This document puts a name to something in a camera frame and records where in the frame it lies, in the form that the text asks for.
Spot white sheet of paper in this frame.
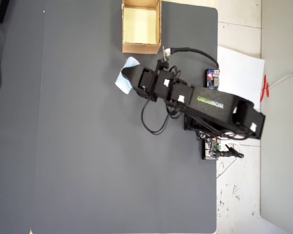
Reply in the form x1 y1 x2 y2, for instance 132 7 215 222
217 45 266 111

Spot light blue yarn block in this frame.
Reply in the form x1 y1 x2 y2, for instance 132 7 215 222
115 57 141 95

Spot red paper cutout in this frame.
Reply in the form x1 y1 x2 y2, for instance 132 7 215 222
259 74 271 103

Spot thick black camera cable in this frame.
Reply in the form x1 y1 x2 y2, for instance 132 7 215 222
168 46 221 71

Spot dark grey textured mat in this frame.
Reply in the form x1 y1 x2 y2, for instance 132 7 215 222
30 0 219 234

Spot white wire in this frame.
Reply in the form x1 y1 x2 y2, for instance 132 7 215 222
268 72 293 90

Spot blue circuit board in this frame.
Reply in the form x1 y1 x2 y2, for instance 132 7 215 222
204 69 221 91

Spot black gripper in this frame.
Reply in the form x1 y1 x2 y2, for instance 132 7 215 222
121 65 160 103

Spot black looped cable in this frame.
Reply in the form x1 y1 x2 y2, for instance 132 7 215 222
141 70 184 135

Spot black servo cable bundle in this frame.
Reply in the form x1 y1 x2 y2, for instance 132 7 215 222
180 106 255 141

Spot open cardboard box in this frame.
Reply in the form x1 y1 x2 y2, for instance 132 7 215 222
122 0 162 55

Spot white controller board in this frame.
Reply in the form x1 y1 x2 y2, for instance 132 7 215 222
201 137 222 161

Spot black power plug cable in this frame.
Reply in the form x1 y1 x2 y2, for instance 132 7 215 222
218 144 245 159

